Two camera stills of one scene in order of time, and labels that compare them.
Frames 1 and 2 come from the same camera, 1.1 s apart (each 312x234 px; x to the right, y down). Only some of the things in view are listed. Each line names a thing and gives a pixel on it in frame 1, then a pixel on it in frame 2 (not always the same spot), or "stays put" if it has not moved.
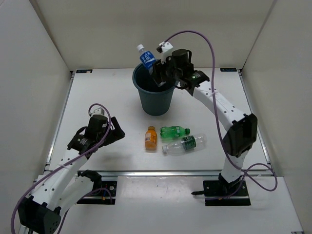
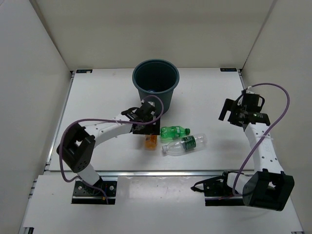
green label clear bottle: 191,142 stays put
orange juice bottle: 150,138 stays put
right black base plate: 215,195 stays put
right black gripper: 159,73 → 232,106
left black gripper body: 102,135 → 149,128
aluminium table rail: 178,173 stays put
